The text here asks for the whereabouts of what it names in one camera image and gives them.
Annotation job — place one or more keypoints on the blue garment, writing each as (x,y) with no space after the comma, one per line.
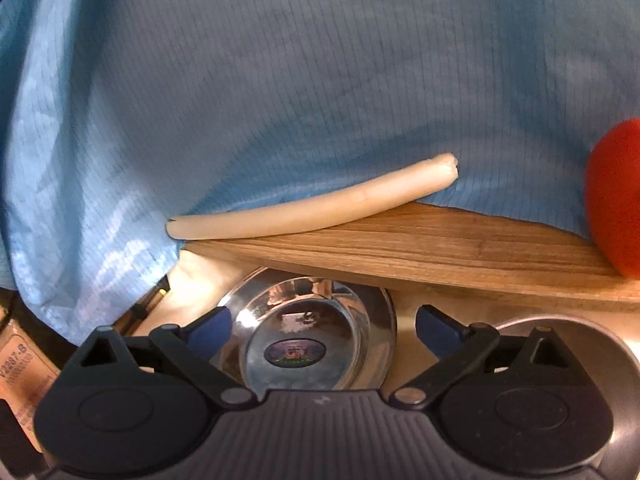
(300,85)

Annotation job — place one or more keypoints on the cardboard box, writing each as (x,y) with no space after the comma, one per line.
(25,360)

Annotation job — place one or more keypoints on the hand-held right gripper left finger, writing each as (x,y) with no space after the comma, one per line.
(210,327)

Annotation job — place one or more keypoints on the cream paper table cover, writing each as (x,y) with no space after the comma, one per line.
(200,275)

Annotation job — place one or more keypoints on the red tomato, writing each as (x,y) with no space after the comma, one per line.
(617,200)

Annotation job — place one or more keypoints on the black round plate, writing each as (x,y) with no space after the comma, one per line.
(620,360)

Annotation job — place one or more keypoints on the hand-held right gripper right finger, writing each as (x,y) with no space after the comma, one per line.
(435,330)

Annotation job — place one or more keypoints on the black metal frame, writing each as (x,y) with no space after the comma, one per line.
(145,305)

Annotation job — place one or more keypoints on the stainless steel plate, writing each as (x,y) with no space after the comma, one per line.
(300,320)

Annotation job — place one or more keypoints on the wooden shelf board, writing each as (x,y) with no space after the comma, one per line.
(450,250)

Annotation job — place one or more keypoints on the cream white stick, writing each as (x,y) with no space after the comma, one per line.
(300,210)

